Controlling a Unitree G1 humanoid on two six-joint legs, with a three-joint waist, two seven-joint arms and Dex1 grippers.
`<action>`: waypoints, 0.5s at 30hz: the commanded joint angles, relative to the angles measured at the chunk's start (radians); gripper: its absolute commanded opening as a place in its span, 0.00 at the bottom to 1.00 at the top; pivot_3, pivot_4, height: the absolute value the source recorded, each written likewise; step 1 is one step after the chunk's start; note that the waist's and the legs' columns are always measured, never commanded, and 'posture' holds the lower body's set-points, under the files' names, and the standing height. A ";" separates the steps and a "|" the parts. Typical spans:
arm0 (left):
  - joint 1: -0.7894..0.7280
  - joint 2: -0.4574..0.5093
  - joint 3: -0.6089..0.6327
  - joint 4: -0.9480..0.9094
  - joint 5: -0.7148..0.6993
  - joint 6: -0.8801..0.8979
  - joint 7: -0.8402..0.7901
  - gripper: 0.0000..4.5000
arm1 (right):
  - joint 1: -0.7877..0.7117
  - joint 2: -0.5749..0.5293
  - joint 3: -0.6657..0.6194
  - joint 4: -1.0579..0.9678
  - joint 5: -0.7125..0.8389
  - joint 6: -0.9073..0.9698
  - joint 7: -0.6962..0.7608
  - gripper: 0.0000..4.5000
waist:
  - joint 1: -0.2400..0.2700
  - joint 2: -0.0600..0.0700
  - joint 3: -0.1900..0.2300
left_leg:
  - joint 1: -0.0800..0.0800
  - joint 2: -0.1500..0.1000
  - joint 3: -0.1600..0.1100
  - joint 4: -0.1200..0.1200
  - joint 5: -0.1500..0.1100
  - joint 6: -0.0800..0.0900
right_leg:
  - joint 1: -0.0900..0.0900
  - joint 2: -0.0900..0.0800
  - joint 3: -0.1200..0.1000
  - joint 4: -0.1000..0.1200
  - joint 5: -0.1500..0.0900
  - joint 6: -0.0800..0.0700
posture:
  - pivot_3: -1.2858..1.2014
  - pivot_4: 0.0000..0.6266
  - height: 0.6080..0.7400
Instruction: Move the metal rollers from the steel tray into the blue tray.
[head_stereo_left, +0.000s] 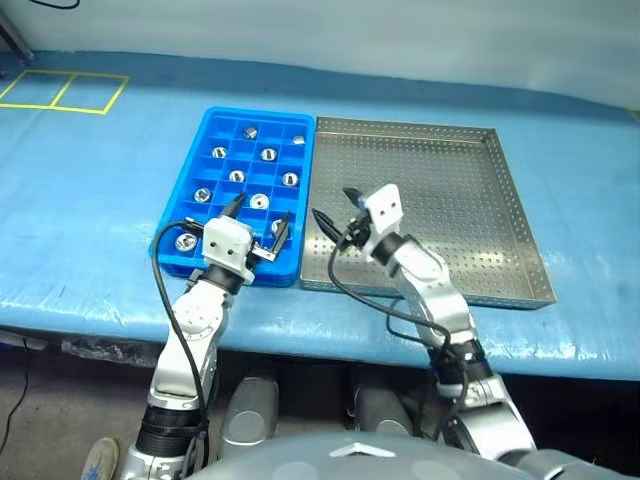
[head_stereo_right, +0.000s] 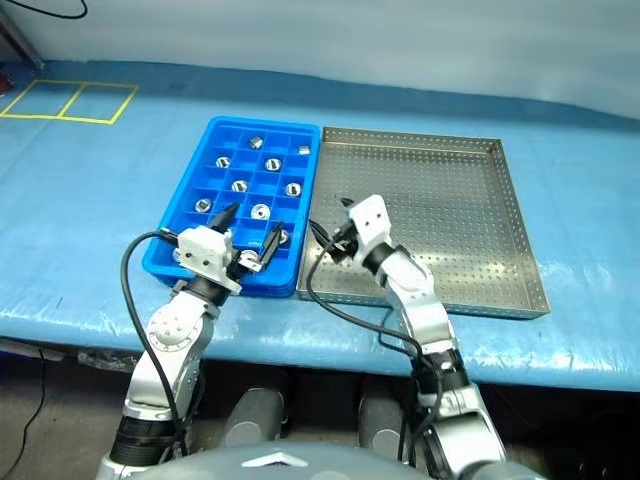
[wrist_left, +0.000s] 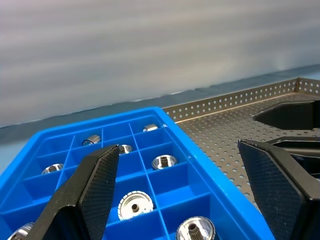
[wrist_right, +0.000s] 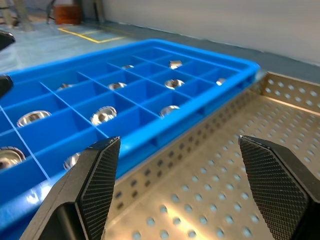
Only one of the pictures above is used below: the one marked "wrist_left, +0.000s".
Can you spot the perforated stainless steel tray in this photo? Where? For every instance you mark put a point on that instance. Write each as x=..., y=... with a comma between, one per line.
x=215, y=130

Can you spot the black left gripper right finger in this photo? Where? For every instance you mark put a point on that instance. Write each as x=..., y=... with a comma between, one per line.
x=272, y=190

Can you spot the blue compartment tray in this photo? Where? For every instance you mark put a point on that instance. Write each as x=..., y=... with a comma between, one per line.
x=175, y=182

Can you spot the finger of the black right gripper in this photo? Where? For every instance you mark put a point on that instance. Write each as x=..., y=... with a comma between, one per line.
x=305, y=150
x=290, y=116

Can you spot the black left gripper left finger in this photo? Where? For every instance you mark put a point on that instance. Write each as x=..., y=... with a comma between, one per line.
x=87, y=195

